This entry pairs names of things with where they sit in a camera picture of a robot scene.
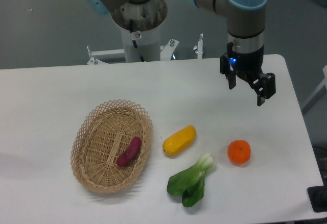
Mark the purple sweet potato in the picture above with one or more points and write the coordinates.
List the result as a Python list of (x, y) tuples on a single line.
[(130, 152)]

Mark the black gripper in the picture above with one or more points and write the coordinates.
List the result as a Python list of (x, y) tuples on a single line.
[(248, 67)]

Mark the white metal base frame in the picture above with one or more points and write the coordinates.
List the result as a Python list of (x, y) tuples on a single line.
[(166, 53)]

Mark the yellow squash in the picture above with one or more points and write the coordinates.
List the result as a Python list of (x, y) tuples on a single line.
[(179, 141)]

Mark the white frame at right edge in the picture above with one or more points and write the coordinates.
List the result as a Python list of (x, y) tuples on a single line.
[(315, 95)]

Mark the green bok choy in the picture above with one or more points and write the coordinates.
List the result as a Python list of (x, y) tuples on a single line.
[(190, 183)]

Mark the orange tangerine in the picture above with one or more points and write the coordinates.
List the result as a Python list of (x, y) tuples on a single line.
[(239, 151)]

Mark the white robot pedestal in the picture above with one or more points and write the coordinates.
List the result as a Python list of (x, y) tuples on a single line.
[(140, 28)]

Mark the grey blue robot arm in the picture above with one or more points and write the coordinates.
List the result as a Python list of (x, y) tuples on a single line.
[(245, 19)]

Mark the woven wicker basket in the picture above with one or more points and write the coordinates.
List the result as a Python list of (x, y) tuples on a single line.
[(106, 132)]

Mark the black device at table edge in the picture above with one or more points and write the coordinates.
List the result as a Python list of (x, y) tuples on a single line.
[(317, 196)]

